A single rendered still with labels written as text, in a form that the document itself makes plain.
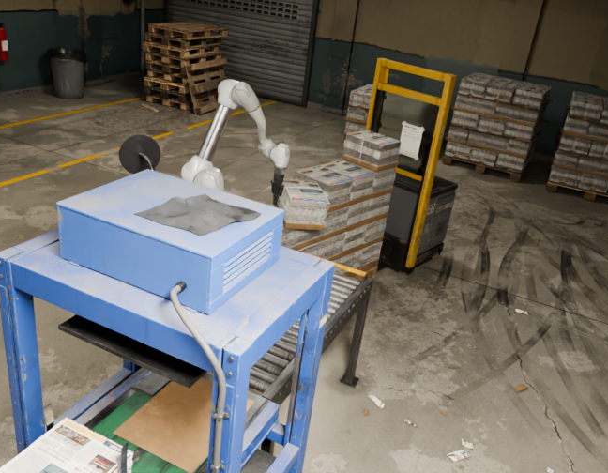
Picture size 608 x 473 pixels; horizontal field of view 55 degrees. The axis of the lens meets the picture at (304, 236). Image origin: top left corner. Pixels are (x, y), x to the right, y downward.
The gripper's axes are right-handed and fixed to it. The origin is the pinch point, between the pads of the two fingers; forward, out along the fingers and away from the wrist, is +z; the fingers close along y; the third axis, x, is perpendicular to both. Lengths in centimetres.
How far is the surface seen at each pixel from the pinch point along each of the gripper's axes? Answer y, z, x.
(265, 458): -152, 41, 143
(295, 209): -24.4, -2.4, 4.8
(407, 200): -11, 21, -165
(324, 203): -35.9, -9.2, -11.2
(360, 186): -18, -7, -76
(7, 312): -94, -27, 224
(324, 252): -20, 44, -44
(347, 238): -18, 39, -73
